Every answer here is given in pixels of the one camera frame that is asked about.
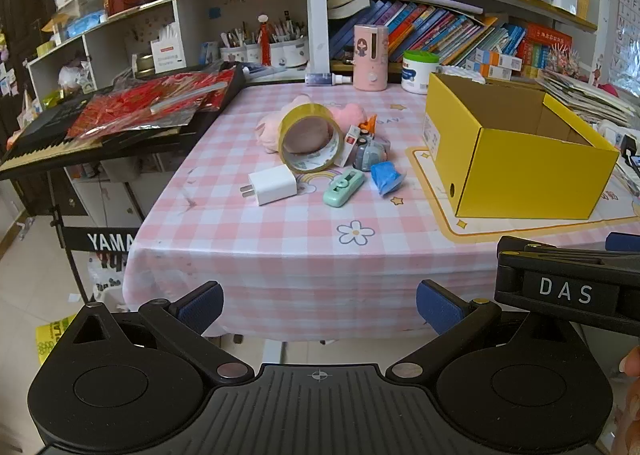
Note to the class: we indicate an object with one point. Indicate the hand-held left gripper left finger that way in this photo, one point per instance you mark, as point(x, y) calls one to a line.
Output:
point(202, 307)

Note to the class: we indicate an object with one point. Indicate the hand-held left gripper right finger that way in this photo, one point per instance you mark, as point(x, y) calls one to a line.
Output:
point(440, 307)

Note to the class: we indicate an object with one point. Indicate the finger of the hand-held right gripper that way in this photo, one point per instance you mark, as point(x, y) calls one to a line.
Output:
point(550, 253)
point(625, 242)

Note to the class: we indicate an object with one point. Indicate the yellow cardboard box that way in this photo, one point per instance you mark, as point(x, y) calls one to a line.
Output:
point(530, 175)

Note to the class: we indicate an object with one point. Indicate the white charger plug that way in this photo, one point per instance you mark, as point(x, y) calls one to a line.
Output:
point(272, 185)

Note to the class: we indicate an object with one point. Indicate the blue bag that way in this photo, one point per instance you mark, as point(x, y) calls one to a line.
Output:
point(385, 177)

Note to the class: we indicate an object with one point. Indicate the mint green correction tape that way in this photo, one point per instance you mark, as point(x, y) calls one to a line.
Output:
point(340, 190)

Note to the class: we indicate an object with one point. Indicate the small grey toy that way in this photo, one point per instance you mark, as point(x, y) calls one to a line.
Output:
point(372, 152)

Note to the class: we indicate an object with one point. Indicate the pink plush pig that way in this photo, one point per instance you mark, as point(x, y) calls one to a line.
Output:
point(267, 132)

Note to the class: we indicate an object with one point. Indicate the small red white box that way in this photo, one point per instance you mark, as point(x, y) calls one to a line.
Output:
point(351, 142)

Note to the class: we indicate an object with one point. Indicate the small orange toy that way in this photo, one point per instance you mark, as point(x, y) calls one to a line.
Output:
point(369, 125)

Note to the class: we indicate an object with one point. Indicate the pink fluffy heart plush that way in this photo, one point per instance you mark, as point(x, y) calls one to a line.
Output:
point(347, 115)

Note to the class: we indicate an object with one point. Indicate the yellow tape roll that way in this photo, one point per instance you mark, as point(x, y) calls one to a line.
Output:
point(310, 110)

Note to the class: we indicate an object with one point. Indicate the person's right hand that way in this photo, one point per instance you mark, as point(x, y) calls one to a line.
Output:
point(632, 365)

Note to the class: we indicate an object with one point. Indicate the cream desk mat orange border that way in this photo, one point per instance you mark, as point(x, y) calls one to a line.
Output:
point(500, 230)

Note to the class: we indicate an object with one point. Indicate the smartphone on charger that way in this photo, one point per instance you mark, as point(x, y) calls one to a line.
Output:
point(636, 167)

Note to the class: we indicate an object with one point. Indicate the black plug adapter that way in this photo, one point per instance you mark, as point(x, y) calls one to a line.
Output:
point(628, 145)

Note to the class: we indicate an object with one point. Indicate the white printed plastic bag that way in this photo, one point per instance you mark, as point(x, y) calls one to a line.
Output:
point(107, 285)

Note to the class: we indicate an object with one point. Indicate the white power strip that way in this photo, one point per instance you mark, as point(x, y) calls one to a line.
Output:
point(612, 130)

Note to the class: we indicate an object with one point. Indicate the black keyboard stand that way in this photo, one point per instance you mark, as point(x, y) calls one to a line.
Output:
point(100, 240)

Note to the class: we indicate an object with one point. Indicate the white cabinet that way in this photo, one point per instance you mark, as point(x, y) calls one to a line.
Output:
point(115, 200)

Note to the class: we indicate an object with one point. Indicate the stack of papers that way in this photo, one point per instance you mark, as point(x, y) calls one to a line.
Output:
point(585, 95)

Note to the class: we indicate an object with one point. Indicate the yellow plastic bag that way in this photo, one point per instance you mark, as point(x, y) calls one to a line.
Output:
point(52, 340)

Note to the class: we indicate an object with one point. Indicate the blue orange medicine box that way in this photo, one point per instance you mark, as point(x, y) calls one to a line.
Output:
point(492, 72)
point(500, 57)

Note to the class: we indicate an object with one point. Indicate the colourful spiky ornament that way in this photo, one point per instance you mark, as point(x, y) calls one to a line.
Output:
point(564, 62)

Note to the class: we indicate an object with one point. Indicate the white quilted pouch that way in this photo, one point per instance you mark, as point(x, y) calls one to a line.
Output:
point(460, 74)

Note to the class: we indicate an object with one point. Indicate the red boxed book set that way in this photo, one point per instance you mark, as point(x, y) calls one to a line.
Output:
point(547, 42)

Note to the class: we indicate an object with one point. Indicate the red decorations packet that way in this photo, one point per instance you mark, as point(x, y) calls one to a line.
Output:
point(130, 105)

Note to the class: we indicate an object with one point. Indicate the white jar green lid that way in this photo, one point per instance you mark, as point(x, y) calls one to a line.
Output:
point(420, 77)

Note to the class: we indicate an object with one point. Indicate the black electric keyboard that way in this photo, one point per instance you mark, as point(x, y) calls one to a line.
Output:
point(50, 120)

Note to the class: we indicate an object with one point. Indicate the gold round tin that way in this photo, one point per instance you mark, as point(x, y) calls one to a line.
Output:
point(145, 64)

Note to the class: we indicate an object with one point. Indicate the small white pen holder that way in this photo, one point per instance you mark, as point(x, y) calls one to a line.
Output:
point(234, 54)

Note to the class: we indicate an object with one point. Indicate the small blue spray bottle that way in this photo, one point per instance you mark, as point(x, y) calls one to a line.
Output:
point(320, 80)

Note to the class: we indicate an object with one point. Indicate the pink cylinder humidifier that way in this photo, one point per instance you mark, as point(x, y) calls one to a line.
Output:
point(370, 60)

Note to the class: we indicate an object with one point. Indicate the row of leaning books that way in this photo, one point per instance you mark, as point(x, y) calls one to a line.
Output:
point(425, 25)

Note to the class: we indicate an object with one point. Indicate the white crumpled plastic bag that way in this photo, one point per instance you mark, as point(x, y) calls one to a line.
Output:
point(75, 77)

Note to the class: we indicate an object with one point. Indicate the large white pen holder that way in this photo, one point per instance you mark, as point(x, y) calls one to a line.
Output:
point(290, 52)

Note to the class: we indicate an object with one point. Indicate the red tassel doll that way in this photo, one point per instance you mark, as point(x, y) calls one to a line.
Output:
point(264, 42)

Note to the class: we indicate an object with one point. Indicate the white shelf unit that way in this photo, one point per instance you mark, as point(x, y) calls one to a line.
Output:
point(200, 30)

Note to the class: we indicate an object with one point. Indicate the blue packets pile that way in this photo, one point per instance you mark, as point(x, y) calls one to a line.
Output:
point(85, 27)

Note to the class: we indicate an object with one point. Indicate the thick white book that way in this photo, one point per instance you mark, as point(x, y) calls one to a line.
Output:
point(350, 0)

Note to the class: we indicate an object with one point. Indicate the pink alphabet wall poster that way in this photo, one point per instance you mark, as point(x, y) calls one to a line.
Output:
point(627, 25)

